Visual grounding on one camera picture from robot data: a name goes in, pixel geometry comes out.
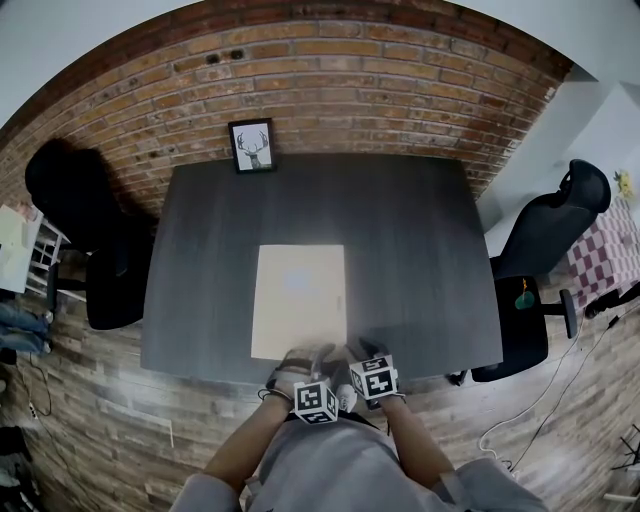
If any person's right forearm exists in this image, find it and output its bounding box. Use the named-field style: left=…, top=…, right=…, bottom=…
left=382, top=397, right=457, bottom=490

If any person's left forearm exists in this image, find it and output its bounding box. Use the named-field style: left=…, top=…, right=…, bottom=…
left=203, top=393, right=294, bottom=494

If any black high-back office chair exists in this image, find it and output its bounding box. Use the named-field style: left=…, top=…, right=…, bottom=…
left=24, top=139, right=151, bottom=331

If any black metal stool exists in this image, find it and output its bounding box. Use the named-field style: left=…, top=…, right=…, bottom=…
left=612, top=423, right=640, bottom=472

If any white wooden chair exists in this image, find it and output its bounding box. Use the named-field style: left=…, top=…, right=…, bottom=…
left=27, top=214, right=72, bottom=301

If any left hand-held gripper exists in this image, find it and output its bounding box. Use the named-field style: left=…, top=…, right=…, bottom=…
left=272, top=342, right=340, bottom=426

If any beige rectangular board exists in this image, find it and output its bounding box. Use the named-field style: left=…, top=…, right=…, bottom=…
left=249, top=243, right=349, bottom=361

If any black mesh headrest office chair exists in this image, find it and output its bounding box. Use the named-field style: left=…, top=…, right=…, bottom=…
left=447, top=158, right=612, bottom=386

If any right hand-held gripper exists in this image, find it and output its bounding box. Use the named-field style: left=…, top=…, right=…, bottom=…
left=343, top=337, right=407, bottom=411

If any person's white shoe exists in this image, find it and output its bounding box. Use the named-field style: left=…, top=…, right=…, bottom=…
left=335, top=382, right=359, bottom=414

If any pink checkered tablecloth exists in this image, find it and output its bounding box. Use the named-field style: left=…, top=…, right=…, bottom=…
left=567, top=194, right=640, bottom=306

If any white cable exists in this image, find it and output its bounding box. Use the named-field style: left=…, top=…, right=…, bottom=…
left=477, top=343, right=582, bottom=454

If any person's grey shirt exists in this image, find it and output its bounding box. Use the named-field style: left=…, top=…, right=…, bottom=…
left=169, top=414, right=551, bottom=512

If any black bag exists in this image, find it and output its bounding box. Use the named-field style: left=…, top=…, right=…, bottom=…
left=0, top=424, right=37, bottom=512

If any white side table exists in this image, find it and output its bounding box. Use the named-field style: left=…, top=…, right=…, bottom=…
left=0, top=204, right=42, bottom=294

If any black framed deer picture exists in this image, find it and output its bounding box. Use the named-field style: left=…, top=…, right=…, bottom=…
left=228, top=117, right=278, bottom=175

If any green and orange toy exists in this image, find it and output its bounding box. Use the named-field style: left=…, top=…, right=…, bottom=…
left=514, top=277, right=535, bottom=311

